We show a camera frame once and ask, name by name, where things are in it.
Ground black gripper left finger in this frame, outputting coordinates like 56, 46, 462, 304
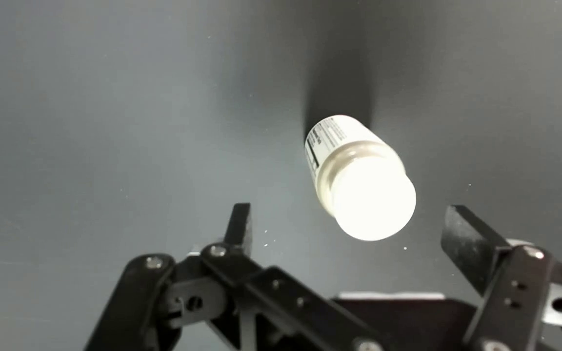
83, 200, 386, 351

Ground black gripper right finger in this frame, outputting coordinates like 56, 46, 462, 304
439, 202, 562, 351

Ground white-capped pill bottle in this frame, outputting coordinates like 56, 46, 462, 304
302, 113, 419, 243

